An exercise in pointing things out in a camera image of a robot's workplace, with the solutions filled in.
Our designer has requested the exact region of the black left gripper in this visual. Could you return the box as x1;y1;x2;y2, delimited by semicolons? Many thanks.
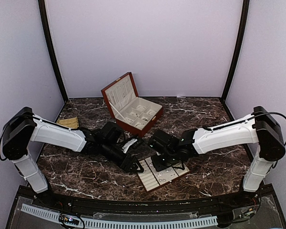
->
101;141;144;173

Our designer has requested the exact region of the red jewelry tray insert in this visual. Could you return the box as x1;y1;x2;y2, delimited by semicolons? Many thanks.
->
138;157;189;192

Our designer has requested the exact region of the red wooden jewelry box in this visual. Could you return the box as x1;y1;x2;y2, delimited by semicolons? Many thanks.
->
101;72;163;137

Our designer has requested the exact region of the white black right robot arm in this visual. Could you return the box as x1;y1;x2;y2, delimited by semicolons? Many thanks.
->
148;106;286;207

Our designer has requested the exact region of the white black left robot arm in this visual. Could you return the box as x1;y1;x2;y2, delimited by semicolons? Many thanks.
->
0;107;144;208

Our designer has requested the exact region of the woven bamboo tray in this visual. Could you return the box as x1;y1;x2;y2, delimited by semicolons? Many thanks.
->
56;117;79;129

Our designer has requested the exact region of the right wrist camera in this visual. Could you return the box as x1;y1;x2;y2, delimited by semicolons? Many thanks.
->
148;137;163;152

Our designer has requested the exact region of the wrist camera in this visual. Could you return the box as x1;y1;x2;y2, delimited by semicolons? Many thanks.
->
148;137;163;152
122;138;143;154

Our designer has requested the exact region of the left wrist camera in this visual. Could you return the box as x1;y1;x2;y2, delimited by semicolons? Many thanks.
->
122;138;143;154

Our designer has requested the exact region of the white slotted cable duct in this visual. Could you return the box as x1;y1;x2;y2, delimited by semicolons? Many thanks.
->
20;204;218;229

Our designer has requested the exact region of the black front table rail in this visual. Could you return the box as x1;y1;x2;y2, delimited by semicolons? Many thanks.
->
39;193;245;215

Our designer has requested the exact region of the right black frame post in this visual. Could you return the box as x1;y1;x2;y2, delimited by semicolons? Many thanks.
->
221;0;250;103

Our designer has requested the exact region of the black frame post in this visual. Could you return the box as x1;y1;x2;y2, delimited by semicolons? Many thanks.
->
221;0;250;103
38;0;69;102

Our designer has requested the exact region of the left black frame post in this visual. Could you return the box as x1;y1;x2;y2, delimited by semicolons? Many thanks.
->
38;0;69;102

